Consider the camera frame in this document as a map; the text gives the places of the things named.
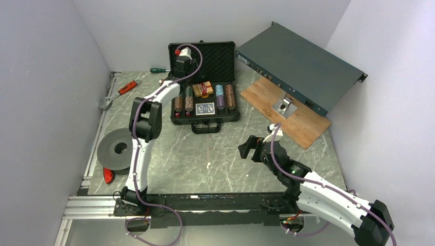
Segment blue yellow chip stack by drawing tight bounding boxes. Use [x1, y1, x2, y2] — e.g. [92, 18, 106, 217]
[185, 86, 194, 97]

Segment red playing card deck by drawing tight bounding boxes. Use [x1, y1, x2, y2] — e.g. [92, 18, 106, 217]
[192, 81, 214, 97]

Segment orange chip stack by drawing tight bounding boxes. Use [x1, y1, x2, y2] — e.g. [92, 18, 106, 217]
[185, 96, 194, 112]

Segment black poker set case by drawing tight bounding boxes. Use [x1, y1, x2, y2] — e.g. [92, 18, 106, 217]
[168, 41, 241, 134]

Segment blue playing card deck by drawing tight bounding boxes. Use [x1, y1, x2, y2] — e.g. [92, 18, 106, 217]
[195, 102, 216, 116]

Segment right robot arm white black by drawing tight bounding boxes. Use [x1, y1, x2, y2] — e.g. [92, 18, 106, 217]
[238, 135, 394, 245]

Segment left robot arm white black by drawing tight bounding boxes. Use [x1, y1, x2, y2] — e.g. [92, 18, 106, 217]
[121, 54, 203, 215]

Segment orange chips left slot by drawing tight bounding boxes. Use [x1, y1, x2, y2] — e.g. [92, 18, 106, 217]
[174, 96, 184, 114]

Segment orange chips slot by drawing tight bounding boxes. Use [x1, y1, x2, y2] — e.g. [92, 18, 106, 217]
[174, 96, 184, 114]
[225, 85, 236, 110]

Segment wooden board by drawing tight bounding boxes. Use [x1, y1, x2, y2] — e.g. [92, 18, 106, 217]
[241, 78, 332, 149]

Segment light blue chips in case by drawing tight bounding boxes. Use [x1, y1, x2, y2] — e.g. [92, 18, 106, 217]
[215, 85, 224, 97]

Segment purple chips in case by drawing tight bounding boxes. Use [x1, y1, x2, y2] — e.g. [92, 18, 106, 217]
[216, 95, 225, 110]

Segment orange chips right slot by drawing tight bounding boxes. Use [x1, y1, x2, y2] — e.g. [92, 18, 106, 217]
[225, 85, 236, 110]

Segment grey rack server unit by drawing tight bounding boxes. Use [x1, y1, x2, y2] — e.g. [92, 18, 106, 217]
[235, 22, 368, 117]

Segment grey perforated metal disc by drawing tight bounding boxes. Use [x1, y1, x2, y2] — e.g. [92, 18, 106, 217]
[97, 128, 133, 175]

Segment red object under disc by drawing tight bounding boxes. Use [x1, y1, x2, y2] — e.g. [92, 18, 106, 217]
[103, 168, 115, 184]

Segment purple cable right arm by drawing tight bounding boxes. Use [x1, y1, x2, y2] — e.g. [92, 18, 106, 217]
[270, 122, 398, 246]

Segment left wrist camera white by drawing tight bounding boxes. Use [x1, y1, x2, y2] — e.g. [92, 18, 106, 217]
[175, 48, 192, 59]

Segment green handled screwdriver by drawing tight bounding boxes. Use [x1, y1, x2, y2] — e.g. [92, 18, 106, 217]
[149, 68, 170, 74]

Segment metal bracket block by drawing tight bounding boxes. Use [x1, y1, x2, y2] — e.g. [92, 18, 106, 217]
[272, 96, 297, 118]

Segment red handled adjustable wrench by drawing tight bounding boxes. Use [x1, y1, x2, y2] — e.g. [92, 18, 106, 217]
[98, 78, 141, 110]

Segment aluminium rail left edge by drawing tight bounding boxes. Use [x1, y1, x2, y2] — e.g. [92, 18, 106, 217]
[80, 72, 121, 189]

